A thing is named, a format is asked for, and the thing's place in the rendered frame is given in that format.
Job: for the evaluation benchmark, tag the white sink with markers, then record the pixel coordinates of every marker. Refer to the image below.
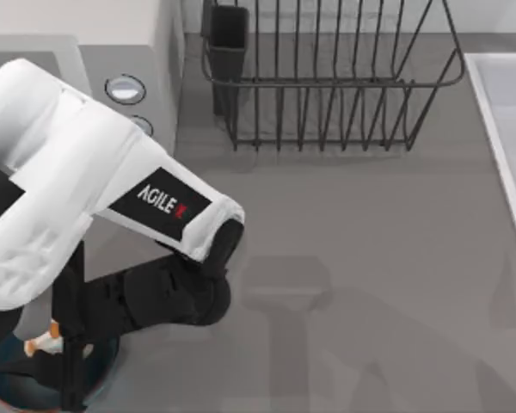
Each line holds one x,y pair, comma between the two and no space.
505,142

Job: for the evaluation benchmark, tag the small round microwave knob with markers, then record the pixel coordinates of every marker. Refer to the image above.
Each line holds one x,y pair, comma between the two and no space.
144,125

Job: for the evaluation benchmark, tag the small white and orange item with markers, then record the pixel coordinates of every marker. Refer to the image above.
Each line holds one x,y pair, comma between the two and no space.
43,342

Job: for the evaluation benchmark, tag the pale microwave oven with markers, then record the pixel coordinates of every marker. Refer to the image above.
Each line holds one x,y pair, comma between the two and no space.
112,60

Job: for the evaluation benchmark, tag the dark blue bowl orange rim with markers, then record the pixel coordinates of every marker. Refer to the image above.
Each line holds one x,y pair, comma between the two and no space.
99,361

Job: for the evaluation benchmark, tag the large round microwave knob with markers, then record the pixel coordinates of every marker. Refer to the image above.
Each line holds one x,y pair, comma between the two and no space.
124,89

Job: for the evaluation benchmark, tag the black cutlery holder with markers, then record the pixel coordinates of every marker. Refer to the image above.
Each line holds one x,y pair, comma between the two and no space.
225,51

